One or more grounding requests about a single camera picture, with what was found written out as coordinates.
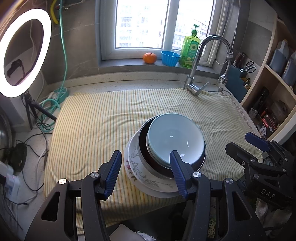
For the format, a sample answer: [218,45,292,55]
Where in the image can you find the large floral white plate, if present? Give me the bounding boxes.
[124,132,179,198]

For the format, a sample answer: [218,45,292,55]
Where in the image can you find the red steel bowl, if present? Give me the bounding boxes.
[138,114,207,179]

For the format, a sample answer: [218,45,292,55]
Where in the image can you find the light blue ceramic bowl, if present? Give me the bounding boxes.
[147,113,206,170]

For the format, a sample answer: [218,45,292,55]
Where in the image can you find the chrome kitchen faucet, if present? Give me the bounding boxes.
[184,34,234,97]

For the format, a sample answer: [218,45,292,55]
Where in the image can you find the red black box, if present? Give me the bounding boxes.
[257,114,276,140]

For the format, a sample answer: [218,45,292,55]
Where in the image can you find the wooden shelf unit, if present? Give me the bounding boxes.
[241,16,295,144]

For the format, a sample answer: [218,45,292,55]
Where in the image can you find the blue knife holder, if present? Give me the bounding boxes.
[226,65,250,102]

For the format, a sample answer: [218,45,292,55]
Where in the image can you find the black power adapter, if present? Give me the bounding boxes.
[6,143,27,173]

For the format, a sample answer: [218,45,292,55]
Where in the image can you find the yellow striped cloth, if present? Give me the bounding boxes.
[43,87,265,235]

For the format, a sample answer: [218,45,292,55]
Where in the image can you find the green dish soap bottle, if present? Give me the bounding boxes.
[179,24,201,68]

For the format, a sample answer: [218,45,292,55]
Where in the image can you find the blue plastic cup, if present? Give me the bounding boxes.
[161,50,180,67]

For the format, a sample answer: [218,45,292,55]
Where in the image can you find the black tripod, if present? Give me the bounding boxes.
[21,90,60,132]

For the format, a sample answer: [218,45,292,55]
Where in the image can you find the orange tangerine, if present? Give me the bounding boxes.
[142,52,157,64]

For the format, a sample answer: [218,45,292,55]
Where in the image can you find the black handled scissors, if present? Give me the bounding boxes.
[240,60,257,73]

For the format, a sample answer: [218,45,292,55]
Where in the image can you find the brown handled knives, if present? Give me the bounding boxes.
[233,52,246,68]

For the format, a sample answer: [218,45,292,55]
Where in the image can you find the teal hose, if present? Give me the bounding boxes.
[36,0,70,126]

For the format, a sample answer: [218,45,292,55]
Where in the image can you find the white ring light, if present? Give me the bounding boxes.
[1,9,51,98]

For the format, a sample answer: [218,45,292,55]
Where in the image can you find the white window frame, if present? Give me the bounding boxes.
[95,1,230,61]

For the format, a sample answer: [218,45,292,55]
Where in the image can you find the yellow gas hose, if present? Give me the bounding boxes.
[50,0,60,26]

